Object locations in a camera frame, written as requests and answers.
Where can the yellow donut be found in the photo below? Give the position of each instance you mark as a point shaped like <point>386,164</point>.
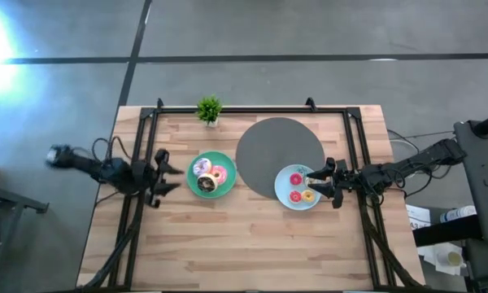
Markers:
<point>305,193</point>

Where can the white plastic bottle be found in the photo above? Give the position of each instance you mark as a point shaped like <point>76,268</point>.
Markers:
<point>457,212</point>

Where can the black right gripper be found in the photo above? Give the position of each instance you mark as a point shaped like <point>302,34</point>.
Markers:
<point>343,181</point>

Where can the red frosted donut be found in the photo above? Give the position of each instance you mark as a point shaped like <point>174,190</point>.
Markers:
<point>292,176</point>
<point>291,193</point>

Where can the black floor stand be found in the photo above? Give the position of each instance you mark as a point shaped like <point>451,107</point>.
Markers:
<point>8,203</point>

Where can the grey round mat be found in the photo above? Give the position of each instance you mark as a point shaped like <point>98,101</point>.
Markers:
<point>276,146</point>

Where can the white paper sheet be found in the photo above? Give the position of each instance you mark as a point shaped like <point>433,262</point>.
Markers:
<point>418,216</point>

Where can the light blue round plate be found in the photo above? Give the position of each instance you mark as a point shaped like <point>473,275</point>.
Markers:
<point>282,191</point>

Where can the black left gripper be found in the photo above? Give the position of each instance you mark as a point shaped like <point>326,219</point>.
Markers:
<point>148,177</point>

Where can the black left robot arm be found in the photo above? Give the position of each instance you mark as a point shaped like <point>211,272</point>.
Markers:
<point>93,167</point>

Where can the green plant in white pot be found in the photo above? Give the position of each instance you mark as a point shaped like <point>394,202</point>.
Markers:
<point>209,109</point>

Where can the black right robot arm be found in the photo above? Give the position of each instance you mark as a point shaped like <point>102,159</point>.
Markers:
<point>410,164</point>

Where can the pink frosted donut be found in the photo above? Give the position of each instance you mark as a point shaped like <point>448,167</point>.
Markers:
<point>223,176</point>

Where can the white cup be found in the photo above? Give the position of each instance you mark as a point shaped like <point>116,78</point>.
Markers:
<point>454,259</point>

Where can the white donut with coloured sprinkles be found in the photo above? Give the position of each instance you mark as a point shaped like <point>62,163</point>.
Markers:
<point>310,182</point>

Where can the grey cart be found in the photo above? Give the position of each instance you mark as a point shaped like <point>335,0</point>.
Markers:
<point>486,175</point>

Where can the chocolate frosted donut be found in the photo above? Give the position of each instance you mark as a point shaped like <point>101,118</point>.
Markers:
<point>203,188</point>

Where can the green round plate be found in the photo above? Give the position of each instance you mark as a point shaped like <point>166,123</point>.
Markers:
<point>227,189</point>

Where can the black metal rig frame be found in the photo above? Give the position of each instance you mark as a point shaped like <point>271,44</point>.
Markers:
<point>248,110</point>

